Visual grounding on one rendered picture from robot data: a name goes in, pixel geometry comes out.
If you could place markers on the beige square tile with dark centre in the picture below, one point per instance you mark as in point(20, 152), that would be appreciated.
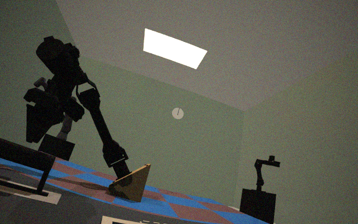
point(110, 220)

